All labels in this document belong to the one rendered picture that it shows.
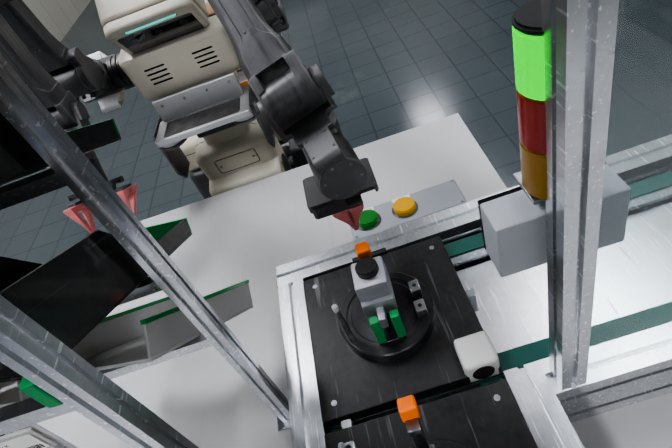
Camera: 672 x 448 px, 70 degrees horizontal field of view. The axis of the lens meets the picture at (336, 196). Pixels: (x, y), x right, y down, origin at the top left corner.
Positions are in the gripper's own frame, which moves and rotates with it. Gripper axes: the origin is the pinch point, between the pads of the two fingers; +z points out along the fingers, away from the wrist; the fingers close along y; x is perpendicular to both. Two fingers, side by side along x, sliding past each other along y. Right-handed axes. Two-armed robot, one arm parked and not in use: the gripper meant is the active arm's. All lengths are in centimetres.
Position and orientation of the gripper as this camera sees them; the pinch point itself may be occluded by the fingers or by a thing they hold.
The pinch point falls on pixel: (355, 223)
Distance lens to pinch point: 75.0
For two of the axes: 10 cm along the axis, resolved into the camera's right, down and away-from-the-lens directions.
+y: 9.4, -3.3, -0.7
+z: 2.9, 6.9, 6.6
